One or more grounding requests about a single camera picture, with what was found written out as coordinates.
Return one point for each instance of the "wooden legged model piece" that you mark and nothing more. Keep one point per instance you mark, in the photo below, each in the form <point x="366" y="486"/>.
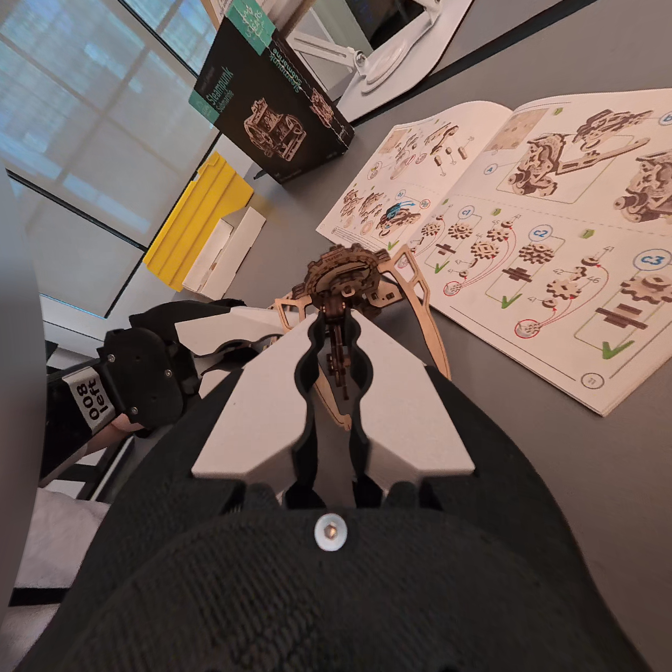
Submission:
<point x="332" y="405"/>

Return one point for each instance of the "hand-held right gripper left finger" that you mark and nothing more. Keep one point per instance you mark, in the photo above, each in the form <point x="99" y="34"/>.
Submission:
<point x="252" y="420"/>

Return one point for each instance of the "white cardboard tray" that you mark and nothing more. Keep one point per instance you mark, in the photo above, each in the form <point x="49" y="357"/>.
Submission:
<point x="236" y="246"/>

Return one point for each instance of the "large window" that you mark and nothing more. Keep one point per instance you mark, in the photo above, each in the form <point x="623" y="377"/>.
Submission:
<point x="78" y="105"/>

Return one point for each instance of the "model instruction booklet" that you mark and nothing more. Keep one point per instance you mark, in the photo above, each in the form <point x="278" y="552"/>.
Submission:
<point x="525" y="236"/>

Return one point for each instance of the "yellow plastic bin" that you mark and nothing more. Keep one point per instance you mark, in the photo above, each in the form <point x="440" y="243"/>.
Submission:
<point x="199" y="225"/>

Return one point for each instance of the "wooden gear mechanism model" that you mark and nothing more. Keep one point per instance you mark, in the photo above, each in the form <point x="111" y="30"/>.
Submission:
<point x="341" y="283"/>

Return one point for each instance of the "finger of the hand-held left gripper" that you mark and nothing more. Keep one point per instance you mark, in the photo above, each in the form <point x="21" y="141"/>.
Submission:
<point x="220" y="378"/>
<point x="231" y="325"/>

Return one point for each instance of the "person's left hand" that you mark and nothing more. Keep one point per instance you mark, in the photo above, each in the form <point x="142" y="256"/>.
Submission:
<point x="131" y="425"/>

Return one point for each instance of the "black model kit box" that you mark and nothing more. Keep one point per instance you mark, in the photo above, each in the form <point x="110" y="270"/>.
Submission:
<point x="262" y="105"/>

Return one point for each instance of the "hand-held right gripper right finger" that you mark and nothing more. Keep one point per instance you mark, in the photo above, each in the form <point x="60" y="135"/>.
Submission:
<point x="414" y="420"/>

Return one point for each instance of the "white tablet stand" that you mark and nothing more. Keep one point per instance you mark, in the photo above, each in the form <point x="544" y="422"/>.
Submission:
<point x="399" y="57"/>

